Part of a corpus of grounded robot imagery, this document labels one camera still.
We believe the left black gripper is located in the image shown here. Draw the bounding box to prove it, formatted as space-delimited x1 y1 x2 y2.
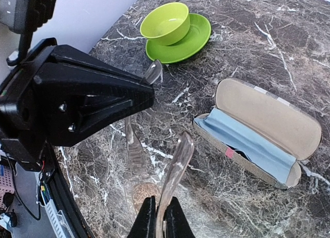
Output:
1 38 154 171

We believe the black front rail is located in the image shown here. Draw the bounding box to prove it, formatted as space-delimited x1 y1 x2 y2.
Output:
45 143 94 237

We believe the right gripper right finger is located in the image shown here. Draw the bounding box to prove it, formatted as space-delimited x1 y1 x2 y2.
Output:
165 197 195 238

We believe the white slotted cable duct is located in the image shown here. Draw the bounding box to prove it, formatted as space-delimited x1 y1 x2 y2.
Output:
44 199 74 238

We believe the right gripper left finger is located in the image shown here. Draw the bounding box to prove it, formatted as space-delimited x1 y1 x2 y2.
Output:
127 196 156 238

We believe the green plastic bowl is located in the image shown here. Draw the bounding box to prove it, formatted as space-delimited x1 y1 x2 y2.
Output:
140 2 190 46

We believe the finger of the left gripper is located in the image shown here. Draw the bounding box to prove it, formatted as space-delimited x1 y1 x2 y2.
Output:
51 45 144 85

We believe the plaid sunglasses case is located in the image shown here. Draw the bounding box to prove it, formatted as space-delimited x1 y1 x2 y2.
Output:
193 78 322 190

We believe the light blue cleaning cloth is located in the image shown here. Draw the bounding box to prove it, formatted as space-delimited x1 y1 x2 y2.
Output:
194 108 295 183

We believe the green plastic plate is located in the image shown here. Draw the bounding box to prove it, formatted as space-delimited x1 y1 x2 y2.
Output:
145 13 211 64

